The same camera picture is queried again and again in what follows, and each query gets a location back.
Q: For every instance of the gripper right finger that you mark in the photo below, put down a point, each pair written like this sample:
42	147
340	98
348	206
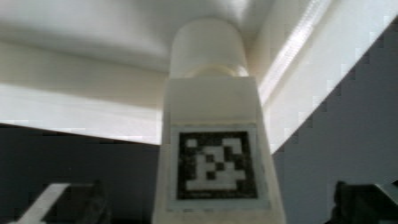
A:
365	204

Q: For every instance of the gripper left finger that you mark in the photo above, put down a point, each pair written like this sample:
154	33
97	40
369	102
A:
70	204

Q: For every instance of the white square tabletop tray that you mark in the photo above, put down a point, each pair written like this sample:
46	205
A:
86	58

